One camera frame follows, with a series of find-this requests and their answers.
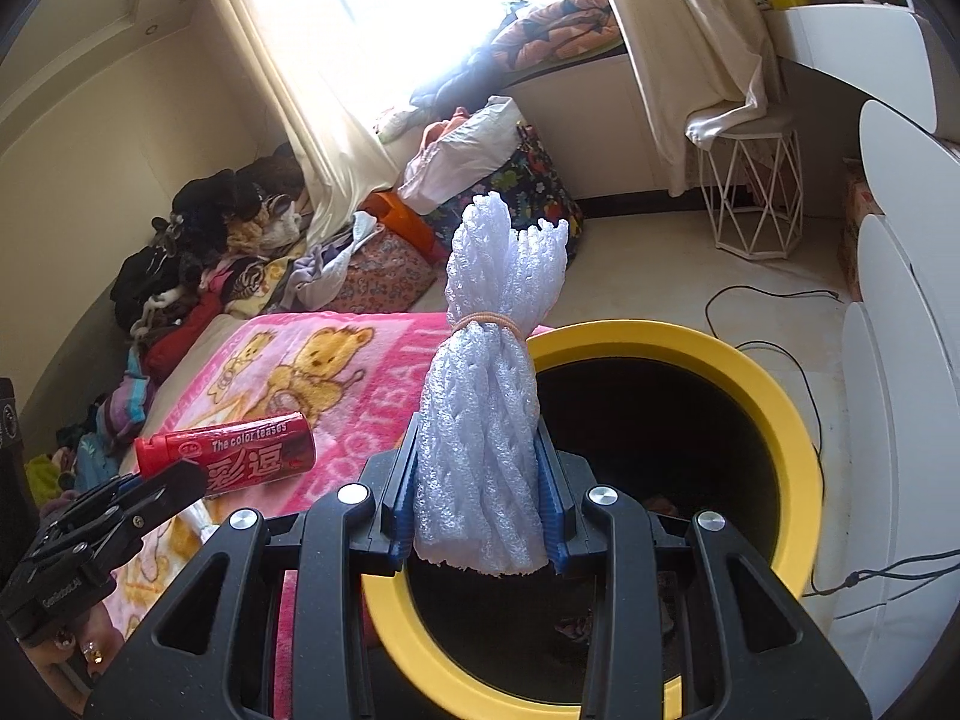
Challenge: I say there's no red cloth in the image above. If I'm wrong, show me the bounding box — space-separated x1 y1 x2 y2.
142 300 235 385

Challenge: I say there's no wide cream curtain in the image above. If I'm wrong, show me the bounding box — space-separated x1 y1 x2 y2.
589 0 786 197

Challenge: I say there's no yellow round trash bin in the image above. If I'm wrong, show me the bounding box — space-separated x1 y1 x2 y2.
362 321 826 720

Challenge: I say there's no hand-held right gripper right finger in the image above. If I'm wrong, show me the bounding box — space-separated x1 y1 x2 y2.
536 427 875 720

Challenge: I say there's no white rounded drawer cabinet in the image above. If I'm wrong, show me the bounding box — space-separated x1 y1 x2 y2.
810 97 960 691

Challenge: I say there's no pile of colourful clothes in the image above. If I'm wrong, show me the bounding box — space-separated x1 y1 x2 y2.
26 367 160 497

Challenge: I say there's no reddish cardboard box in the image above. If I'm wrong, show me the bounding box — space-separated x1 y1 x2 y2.
838 160 876 287

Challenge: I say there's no floral patterned bag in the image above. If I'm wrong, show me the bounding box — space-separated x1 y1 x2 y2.
337 232 441 314

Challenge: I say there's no white liner bag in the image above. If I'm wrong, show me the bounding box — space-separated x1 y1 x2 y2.
397 95 527 212

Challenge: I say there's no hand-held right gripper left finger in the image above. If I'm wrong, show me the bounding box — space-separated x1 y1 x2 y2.
94 420 421 720

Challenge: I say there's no black floor cable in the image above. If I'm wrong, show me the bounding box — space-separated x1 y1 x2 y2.
705 285 842 460

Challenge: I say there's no white wire stool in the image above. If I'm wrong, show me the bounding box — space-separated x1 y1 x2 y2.
686 105 805 263

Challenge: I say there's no red candy tube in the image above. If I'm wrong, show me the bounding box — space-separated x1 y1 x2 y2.
135 412 317 500

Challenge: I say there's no orange bag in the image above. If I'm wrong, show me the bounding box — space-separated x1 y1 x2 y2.
367 191 445 261

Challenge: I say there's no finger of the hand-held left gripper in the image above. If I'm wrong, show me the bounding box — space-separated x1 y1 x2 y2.
43 457 206 565

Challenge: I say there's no white dressing table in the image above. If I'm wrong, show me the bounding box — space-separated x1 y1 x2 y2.
763 4 940 145

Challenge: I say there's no person's left hand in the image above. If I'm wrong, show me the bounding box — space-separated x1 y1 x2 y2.
30 591 130 692

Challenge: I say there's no dark padded jacket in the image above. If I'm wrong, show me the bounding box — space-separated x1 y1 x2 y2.
411 37 520 119

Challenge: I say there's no white foam fruit net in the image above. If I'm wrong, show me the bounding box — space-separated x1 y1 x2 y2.
411 195 572 578

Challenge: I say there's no black cable with plug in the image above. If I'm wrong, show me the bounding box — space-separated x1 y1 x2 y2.
806 549 960 602

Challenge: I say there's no yellow printed blanket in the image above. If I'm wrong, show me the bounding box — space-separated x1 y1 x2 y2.
223 255 302 317

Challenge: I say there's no dinosaur print laundry basket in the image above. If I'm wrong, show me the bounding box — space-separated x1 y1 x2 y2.
420 124 586 272

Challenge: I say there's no pile of dark clothes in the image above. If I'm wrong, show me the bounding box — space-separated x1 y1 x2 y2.
111 157 310 331

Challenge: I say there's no pink bear printed blanket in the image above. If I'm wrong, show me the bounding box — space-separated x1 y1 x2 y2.
97 311 557 720

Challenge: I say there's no narrow cream curtain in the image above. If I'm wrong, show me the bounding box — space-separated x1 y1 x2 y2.
199 0 421 242

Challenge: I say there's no pale grey cloth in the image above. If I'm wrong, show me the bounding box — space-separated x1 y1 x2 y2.
289 210 381 310

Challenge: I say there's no orange patterned quilt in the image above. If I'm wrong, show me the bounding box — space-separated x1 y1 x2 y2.
491 0 625 70

